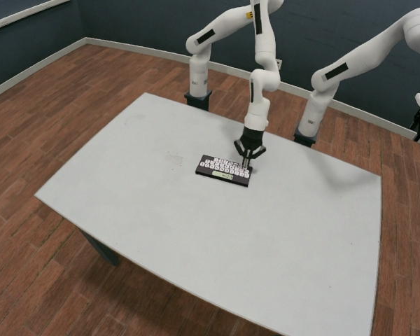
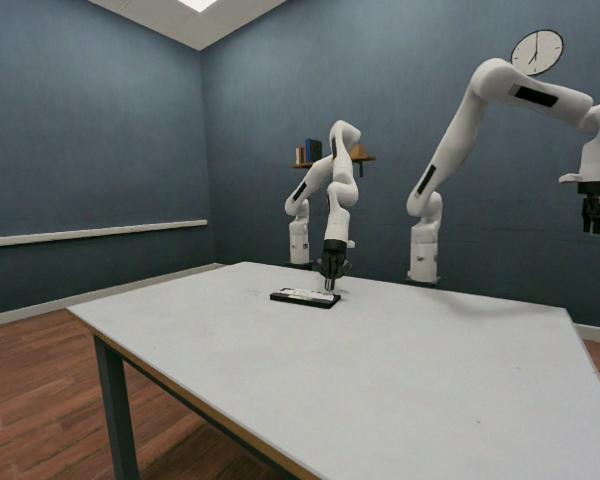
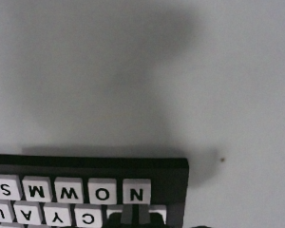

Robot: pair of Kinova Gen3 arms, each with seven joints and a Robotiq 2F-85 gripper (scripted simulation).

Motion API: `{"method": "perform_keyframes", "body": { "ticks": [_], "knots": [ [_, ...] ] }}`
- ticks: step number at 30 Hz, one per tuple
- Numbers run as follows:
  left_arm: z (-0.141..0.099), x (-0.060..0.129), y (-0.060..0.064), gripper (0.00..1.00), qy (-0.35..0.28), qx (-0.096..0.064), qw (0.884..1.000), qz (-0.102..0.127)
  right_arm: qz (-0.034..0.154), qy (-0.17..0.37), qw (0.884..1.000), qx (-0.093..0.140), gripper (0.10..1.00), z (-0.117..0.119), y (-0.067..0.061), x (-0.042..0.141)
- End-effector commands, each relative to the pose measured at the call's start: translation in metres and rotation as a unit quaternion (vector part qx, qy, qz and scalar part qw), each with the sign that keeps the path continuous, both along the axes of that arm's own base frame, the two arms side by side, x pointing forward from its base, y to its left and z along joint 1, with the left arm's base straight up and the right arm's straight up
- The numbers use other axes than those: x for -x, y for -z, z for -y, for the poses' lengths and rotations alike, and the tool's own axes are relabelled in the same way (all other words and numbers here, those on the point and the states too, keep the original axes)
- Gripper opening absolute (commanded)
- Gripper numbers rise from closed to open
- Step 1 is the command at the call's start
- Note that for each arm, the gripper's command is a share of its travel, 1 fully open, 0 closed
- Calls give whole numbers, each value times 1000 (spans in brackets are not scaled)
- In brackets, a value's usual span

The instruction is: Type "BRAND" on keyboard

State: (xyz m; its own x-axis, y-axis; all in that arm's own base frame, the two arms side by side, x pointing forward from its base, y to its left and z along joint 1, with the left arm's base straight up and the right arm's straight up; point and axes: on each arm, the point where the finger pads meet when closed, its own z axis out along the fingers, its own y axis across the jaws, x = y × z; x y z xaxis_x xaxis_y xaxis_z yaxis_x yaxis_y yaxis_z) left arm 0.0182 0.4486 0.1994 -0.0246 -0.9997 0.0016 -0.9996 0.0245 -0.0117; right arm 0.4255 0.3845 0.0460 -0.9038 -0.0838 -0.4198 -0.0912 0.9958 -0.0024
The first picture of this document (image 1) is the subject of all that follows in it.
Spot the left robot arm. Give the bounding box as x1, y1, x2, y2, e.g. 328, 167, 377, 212
298, 8, 420, 137

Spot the black keyboard case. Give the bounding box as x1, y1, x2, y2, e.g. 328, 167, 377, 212
195, 155, 253, 187

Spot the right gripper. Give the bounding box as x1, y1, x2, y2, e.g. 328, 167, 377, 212
234, 126, 267, 168

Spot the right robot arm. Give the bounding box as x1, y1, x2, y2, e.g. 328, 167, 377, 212
186, 0, 284, 131

